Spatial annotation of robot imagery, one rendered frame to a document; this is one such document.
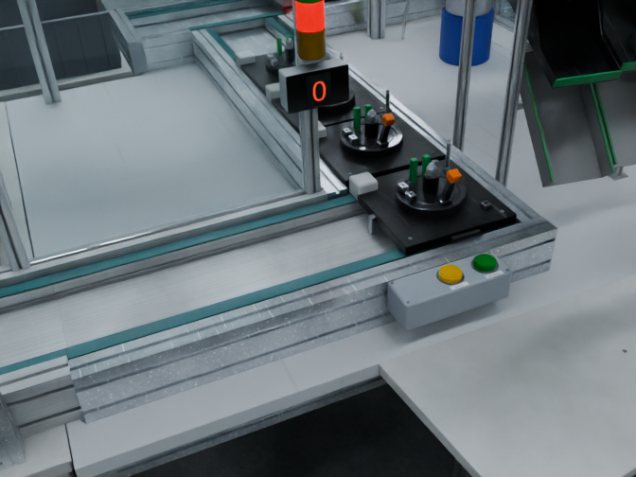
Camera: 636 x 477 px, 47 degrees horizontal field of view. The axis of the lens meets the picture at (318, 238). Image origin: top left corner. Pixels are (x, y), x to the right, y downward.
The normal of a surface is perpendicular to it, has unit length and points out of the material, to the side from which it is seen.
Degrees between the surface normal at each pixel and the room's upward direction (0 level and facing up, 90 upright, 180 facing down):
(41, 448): 0
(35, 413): 90
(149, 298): 0
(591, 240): 0
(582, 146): 45
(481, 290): 90
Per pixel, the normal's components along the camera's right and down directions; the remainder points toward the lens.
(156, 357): 0.40, 0.53
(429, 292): -0.04, -0.81
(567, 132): 0.14, -0.17
